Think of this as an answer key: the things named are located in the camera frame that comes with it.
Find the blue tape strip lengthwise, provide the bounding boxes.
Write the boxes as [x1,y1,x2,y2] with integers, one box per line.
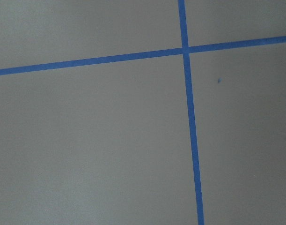
[178,0,205,225]

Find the blue tape strip crosswise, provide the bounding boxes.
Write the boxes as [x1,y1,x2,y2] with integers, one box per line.
[0,36,286,76]

